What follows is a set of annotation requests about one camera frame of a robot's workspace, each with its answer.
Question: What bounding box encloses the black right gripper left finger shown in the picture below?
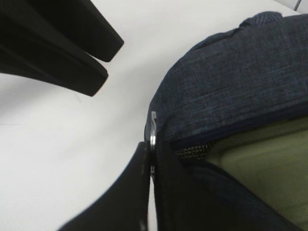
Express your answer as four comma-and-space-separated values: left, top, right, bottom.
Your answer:
60, 142, 151, 231

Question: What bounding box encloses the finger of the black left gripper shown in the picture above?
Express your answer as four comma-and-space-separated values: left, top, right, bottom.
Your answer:
0, 15, 108, 96
29, 0, 124, 62

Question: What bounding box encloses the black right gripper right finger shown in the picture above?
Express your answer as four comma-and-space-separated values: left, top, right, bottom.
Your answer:
154, 141, 200, 231

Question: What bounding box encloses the green lidded glass container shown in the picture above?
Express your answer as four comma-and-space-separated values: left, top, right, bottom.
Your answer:
206, 117, 308, 231

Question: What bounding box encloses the navy blue lunch bag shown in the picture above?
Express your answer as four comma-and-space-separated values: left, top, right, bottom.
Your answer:
149, 12, 308, 231

